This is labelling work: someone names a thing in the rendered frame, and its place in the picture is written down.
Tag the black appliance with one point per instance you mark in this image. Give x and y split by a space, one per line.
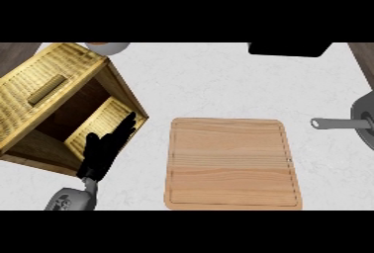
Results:
290 48

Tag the grey round bowl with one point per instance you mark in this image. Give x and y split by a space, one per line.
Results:
106 47

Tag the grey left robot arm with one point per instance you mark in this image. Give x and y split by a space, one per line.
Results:
72 198

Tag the wooden cutting board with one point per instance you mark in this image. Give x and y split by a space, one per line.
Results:
232 164

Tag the wooden cabinet door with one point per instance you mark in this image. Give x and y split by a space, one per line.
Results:
41 85

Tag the wooden cabinet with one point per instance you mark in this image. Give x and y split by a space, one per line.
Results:
72 131

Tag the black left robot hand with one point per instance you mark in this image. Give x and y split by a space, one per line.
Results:
99 154

